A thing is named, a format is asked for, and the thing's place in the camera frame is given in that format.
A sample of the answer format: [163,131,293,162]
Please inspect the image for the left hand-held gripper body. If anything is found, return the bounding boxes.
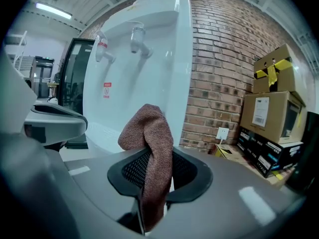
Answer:
[0,50,38,137]

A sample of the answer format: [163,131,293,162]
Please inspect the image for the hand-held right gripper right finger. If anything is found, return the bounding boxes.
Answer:
[146,146,304,239]

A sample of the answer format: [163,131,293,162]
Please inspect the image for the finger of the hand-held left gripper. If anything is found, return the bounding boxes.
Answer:
[23,102,89,147]

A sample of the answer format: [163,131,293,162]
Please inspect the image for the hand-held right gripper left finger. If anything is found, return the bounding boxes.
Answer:
[63,147,152,235]

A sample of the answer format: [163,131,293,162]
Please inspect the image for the brown wiping cloth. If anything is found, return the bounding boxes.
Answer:
[118,103,174,233]

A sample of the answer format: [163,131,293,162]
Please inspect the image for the white water dispenser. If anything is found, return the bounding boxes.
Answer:
[83,0,194,156]

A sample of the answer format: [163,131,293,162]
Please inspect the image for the red printed carton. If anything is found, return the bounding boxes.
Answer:
[213,143,250,164]

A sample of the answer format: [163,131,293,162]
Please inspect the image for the dark double door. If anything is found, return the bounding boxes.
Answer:
[29,56,55,99]

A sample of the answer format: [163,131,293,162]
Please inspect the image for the black framed glass door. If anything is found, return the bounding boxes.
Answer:
[56,37,97,149]

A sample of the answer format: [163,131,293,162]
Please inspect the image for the white metal shelf rack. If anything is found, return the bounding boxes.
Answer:
[3,30,28,71]

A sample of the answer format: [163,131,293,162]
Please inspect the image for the black printed carton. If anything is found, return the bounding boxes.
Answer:
[236,127,304,179]

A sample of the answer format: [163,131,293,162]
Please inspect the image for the cardboard box with white label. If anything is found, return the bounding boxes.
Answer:
[239,91,308,145]

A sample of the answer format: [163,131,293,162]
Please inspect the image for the ceiling tube light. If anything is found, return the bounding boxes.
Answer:
[34,1,73,19]

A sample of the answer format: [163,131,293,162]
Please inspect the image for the cardboard box with striped tape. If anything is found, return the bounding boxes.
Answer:
[253,43,300,95]

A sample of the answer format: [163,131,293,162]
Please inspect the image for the white wall socket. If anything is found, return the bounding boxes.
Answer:
[215,127,230,145]

